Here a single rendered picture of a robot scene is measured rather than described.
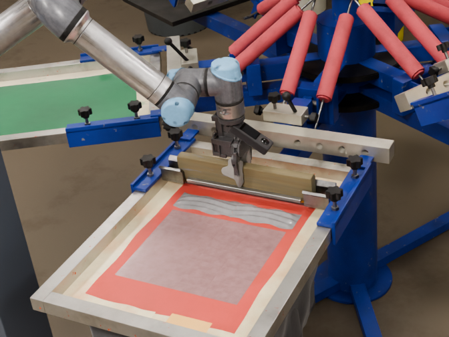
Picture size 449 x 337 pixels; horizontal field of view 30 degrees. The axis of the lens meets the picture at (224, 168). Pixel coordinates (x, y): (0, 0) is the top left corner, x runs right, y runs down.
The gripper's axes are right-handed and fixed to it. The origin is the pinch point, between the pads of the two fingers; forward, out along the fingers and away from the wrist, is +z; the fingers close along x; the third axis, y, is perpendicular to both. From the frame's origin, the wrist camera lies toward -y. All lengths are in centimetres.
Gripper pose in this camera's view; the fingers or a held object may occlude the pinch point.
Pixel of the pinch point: (244, 179)
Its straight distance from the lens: 230.9
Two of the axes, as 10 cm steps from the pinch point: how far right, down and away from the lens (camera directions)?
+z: 1.0, 8.5, 5.2
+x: -4.4, 5.1, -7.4
